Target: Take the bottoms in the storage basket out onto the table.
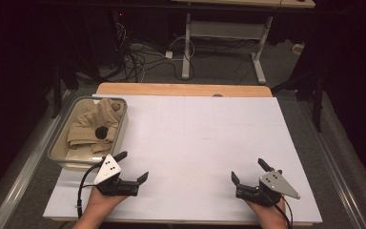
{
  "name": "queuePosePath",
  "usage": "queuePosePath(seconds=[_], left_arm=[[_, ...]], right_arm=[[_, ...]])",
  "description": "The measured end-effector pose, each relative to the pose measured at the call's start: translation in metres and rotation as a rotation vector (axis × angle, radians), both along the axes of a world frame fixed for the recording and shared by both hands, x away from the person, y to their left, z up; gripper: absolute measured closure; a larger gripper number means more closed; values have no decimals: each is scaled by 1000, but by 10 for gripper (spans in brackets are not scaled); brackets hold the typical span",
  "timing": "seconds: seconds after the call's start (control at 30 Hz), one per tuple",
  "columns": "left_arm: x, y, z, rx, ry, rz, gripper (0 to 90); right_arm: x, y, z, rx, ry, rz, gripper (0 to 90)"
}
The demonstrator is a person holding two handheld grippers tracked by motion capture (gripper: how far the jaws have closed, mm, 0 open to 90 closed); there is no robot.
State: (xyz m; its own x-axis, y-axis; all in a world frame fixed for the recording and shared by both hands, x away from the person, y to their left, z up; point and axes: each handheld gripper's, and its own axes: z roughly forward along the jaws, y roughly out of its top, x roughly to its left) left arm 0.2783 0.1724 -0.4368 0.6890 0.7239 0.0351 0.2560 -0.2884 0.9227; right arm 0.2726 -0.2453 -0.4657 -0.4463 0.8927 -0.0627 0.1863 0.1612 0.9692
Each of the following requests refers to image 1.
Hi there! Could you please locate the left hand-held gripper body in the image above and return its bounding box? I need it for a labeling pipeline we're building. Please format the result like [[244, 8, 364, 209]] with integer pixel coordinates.
[[92, 154, 141, 198]]

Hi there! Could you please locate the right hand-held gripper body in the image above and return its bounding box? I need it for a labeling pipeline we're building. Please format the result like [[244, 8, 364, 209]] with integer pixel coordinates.
[[234, 170, 301, 208]]

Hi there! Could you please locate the person's right hand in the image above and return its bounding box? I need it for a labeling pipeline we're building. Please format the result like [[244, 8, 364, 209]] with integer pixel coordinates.
[[243, 196, 288, 225]]

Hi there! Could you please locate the person's left hand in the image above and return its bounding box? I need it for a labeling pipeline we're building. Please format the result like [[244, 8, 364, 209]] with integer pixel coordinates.
[[86, 185, 130, 222]]

